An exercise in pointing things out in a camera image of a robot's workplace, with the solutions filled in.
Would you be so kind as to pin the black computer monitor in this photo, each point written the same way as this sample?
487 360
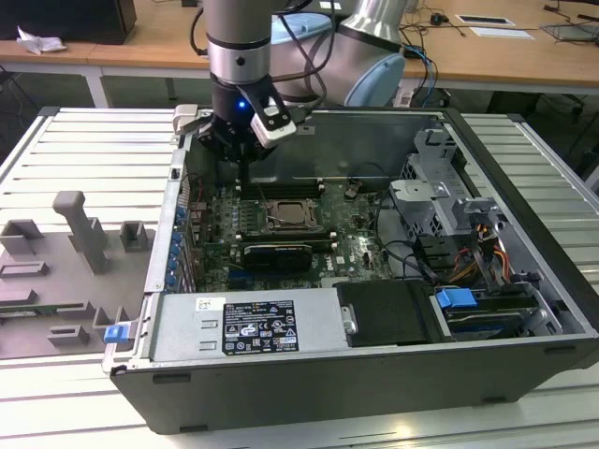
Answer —
70 21

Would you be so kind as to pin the black graphics card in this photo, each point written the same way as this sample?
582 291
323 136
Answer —
276 257

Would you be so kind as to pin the grey parts rack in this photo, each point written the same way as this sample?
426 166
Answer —
126 271

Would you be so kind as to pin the hard disk in blue carrier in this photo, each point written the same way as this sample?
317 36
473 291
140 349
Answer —
454 298

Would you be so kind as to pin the silver metal drive cage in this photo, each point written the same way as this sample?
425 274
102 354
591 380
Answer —
416 206

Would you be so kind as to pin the silver topped CPU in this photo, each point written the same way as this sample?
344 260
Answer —
289 212

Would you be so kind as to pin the black RAM slot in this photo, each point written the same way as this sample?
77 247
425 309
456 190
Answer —
285 185
285 236
285 191
285 241
285 188
285 233

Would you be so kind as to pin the blue case latch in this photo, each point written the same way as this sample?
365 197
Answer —
114 334

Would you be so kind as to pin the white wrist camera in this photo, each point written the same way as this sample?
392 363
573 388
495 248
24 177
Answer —
276 131

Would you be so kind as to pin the crumpled white paper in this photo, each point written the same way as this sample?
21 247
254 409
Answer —
39 41

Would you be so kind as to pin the green motherboard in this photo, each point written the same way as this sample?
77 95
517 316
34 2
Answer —
355 220

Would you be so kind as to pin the wooden desk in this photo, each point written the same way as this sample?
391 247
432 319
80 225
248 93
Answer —
140 53

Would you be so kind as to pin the white paper sheet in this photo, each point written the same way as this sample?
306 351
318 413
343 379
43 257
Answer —
503 33

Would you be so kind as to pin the black plastic shroud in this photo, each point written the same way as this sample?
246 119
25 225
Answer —
384 313

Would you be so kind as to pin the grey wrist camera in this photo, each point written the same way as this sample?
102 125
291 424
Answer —
185 117

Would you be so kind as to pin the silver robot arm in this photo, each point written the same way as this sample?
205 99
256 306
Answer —
238 28

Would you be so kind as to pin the CPU socket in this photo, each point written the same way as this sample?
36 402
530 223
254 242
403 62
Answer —
269 224

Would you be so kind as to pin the silver power supply unit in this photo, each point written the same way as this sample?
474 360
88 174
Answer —
187 322

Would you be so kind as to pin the dark grey PC case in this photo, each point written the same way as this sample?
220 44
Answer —
327 397

